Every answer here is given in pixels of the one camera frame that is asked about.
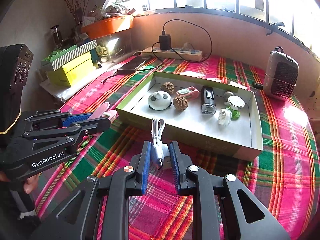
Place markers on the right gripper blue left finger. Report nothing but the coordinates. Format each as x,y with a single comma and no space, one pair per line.
145,162

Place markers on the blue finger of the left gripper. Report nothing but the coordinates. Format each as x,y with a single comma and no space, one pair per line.
73,118
90,127

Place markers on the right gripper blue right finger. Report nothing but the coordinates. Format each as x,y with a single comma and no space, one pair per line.
176,174

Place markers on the pink oblong case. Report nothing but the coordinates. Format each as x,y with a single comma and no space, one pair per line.
103,112

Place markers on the brown wrinkled walnut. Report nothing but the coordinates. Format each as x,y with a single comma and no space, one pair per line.
180,103

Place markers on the round white green suction holder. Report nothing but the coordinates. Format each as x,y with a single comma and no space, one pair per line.
235,104

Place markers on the person's left hand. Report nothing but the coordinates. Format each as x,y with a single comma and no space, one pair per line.
30,184

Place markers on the yellow box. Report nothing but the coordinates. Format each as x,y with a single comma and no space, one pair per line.
72,72

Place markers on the white panda-shaped gadget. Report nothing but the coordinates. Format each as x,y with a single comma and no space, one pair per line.
159,101

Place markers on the green white striped box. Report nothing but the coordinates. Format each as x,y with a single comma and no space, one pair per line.
58,58

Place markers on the green shallow cardboard box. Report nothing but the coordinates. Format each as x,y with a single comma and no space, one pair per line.
241,138

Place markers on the black smartphone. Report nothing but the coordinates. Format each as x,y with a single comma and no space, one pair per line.
133,65

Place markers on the pink white clip device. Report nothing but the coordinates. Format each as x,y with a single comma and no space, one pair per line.
190,93

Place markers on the white mushroom-shaped knob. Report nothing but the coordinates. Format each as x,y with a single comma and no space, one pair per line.
226,95

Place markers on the orange planter tray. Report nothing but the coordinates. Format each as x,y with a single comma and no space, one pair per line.
108,26

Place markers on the plaid pink green bedsheet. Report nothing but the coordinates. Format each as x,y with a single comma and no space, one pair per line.
284,177

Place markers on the beige power strip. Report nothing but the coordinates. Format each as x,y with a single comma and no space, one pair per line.
189,54

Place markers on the black charger adapter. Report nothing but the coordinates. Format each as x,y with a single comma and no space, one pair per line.
164,41

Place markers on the grey mesh portable speaker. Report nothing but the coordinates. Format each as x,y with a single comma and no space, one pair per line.
281,75

